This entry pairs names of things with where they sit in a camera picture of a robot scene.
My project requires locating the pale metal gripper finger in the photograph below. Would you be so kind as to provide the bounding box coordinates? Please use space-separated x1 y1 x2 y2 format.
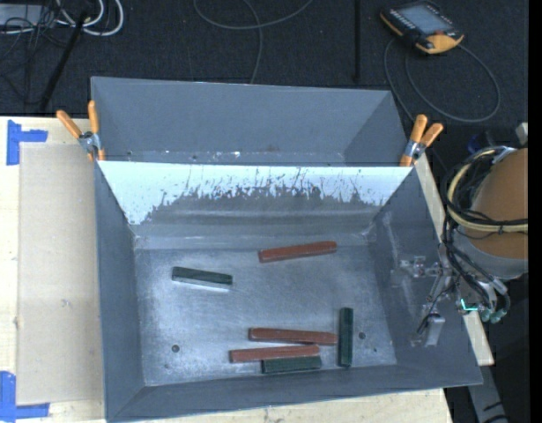
410 313 447 348
390 256 440 286

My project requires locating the dark green flat block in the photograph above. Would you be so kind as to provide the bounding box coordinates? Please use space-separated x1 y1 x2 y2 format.
171 266 234 287
260 355 323 375
337 307 355 368

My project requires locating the red-brown flat block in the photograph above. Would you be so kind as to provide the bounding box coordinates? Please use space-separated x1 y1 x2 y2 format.
228 344 321 365
248 327 339 347
257 241 338 264

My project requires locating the grey metal bin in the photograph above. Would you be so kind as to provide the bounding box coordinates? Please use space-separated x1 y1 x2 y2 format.
89 76 484 423

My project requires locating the pale flat board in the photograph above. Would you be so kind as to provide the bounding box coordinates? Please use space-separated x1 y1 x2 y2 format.
15 142 105 407

